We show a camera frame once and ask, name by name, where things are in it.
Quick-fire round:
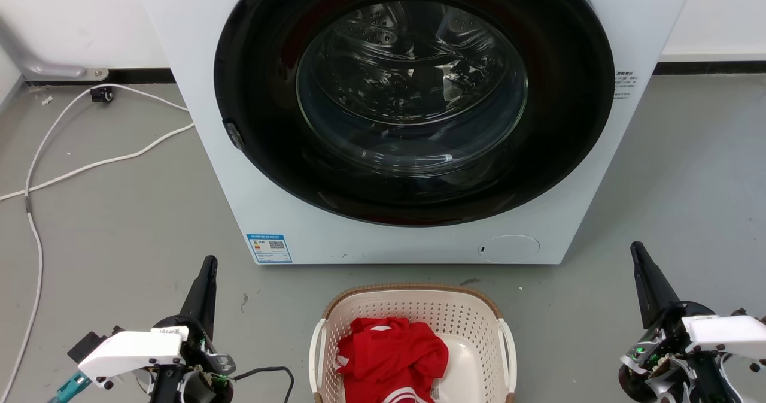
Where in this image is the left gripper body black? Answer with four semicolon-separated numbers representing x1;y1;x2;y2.
148;315;236;403

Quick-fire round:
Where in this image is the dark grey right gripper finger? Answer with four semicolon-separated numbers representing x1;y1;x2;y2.
630;241;683;330

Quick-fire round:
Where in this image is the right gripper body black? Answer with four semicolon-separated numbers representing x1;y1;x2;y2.
618;301;738;403

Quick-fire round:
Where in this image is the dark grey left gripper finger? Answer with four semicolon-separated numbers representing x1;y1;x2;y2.
179;256;218;339

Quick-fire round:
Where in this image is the cream perforated plastic laundry basket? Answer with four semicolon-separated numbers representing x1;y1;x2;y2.
308;283;518;403

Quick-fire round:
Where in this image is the blue energy label sticker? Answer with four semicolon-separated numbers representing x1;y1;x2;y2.
246;233;293;265

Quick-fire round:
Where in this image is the round white filter cover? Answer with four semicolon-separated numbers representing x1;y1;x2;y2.
478;235;541;264

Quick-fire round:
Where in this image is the black round glass washer door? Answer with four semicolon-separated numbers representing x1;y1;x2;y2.
214;0;616;227

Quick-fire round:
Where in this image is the red garment with white stripes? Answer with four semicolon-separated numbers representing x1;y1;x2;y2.
336;316;449;403

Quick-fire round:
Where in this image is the small printed warning label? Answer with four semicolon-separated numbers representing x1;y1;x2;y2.
613;71;639;101

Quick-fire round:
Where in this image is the white front-load washing machine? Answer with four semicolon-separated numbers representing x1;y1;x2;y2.
132;0;700;266

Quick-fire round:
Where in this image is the thin black left gripper cable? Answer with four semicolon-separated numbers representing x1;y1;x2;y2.
230;365;296;403

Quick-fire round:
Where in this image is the teal cable connector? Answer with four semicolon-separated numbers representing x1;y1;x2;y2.
47;371;92;403

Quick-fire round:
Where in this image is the white cable with gentle curve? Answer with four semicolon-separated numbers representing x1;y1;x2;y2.
0;122;196;202

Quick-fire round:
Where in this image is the long white looping power cable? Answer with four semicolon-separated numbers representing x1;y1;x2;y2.
0;83;190;401

